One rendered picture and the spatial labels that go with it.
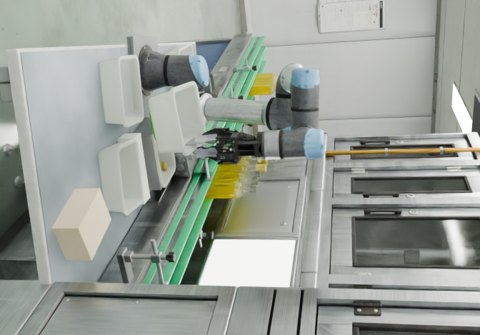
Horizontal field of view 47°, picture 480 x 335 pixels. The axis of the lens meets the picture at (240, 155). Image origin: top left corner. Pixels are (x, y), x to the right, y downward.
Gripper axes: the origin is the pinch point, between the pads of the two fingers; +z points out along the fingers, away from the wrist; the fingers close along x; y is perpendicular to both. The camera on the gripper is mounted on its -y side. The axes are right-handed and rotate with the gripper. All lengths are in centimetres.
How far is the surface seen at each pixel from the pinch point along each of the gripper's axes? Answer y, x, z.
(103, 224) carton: 2.3, 21.9, 27.2
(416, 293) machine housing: 21, 31, -56
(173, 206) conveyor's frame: -44, 34, 22
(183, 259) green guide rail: -27, 47, 15
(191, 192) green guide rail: -57, 33, 19
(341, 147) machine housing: -137, 37, -37
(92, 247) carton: 10.8, 25.1, 27.2
